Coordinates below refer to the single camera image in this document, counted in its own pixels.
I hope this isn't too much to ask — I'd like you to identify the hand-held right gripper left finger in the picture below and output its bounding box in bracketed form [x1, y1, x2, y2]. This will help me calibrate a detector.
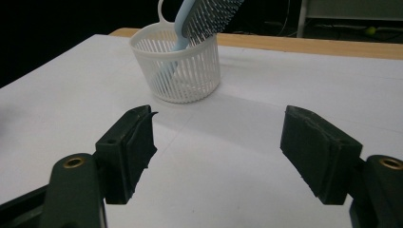
[94, 104, 159, 205]

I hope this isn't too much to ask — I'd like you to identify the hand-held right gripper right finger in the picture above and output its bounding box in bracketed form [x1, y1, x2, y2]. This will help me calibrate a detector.
[279, 104, 364, 206]

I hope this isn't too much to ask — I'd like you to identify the white plastic slotted basket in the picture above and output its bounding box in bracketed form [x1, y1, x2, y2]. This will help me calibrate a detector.
[128, 0, 221, 105]

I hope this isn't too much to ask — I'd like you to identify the light blue hairbrush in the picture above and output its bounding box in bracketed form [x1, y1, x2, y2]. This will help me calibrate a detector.
[158, 0, 245, 91]

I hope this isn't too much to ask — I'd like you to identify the white sheet table cover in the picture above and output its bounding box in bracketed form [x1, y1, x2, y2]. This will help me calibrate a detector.
[0, 33, 403, 228]

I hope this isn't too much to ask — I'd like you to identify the wooden table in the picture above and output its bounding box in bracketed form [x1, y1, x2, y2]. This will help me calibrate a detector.
[108, 27, 403, 61]

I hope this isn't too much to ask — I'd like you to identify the white metal table frame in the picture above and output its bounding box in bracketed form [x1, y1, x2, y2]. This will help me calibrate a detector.
[297, 0, 403, 39]

